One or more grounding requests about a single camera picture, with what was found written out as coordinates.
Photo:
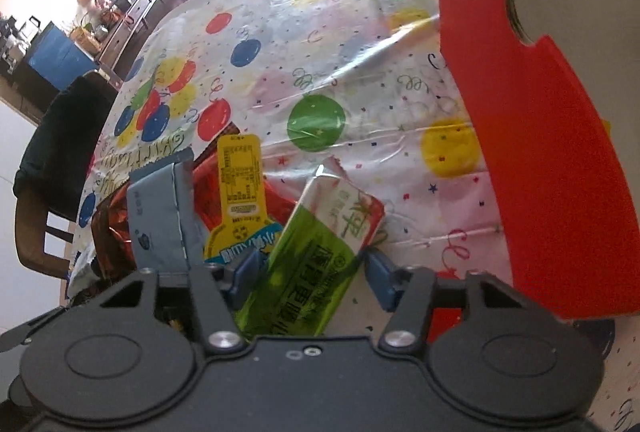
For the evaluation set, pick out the red cardboard box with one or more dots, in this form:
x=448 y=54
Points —
x=525 y=136

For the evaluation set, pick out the blue cabinet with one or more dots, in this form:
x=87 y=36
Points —
x=57 y=56

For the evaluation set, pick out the grey-blue snack packet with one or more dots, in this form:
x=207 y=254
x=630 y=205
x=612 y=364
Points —
x=155 y=217

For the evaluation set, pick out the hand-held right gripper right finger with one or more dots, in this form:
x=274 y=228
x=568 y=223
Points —
x=380 y=279

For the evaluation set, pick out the wooden sideboard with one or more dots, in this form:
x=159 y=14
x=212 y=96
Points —
x=135 y=6

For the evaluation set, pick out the red foil snack packet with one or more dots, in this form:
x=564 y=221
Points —
x=112 y=232

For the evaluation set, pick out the balloon print plastic tablecloth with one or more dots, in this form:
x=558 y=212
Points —
x=320 y=61

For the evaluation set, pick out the green snack packet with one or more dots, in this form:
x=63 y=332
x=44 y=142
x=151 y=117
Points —
x=310 y=262

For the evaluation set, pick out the flat red snack packet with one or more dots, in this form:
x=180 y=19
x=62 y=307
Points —
x=206 y=194

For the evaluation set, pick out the yellow snack packet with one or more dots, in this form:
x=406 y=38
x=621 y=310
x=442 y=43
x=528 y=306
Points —
x=240 y=171

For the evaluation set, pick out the dark upholstered chair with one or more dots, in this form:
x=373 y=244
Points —
x=65 y=136

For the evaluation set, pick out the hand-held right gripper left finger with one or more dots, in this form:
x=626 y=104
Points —
x=242 y=279

